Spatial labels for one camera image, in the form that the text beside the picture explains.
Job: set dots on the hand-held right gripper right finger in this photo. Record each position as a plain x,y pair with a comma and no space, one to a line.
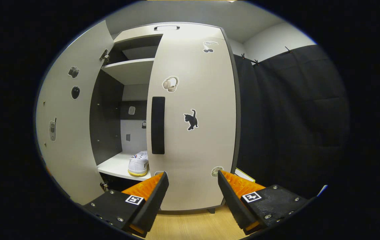
233,203

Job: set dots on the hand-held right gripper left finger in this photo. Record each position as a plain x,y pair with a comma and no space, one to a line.
151,203

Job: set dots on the white shoe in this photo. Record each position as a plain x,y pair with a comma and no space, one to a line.
139,165

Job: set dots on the white cabinet door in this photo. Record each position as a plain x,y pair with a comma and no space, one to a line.
206,150
73,133

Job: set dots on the white shoe cabinet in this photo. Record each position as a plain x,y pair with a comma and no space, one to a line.
130,70

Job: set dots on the white flat box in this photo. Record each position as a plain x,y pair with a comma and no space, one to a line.
244,175

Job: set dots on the black backdrop cloth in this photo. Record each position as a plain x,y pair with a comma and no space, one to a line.
293,116

